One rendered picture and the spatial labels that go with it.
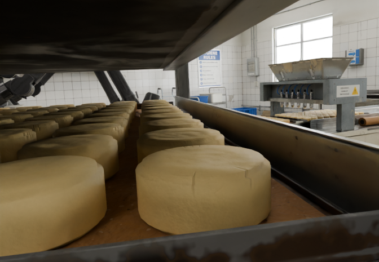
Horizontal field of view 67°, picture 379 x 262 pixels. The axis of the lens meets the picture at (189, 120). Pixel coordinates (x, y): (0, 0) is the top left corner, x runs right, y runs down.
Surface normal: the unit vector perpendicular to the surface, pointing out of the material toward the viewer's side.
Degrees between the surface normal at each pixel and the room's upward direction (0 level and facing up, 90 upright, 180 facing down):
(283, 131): 90
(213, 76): 90
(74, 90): 90
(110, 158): 90
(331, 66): 110
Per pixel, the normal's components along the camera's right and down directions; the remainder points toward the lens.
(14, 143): 0.87, 0.02
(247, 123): -0.99, 0.07
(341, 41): -0.85, 0.10
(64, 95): 0.52, 0.07
